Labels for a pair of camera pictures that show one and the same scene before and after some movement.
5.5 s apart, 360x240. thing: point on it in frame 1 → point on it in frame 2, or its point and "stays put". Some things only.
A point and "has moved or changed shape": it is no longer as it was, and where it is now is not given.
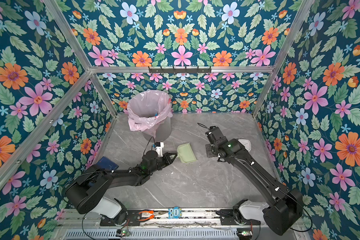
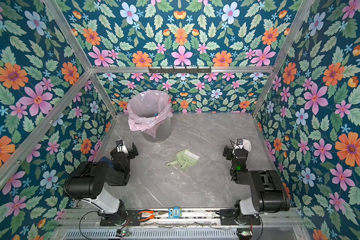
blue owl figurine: [175, 213] stays put
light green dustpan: [186, 153] has moved or changed shape
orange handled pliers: [153, 213] stays put
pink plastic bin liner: [147, 109] stays put
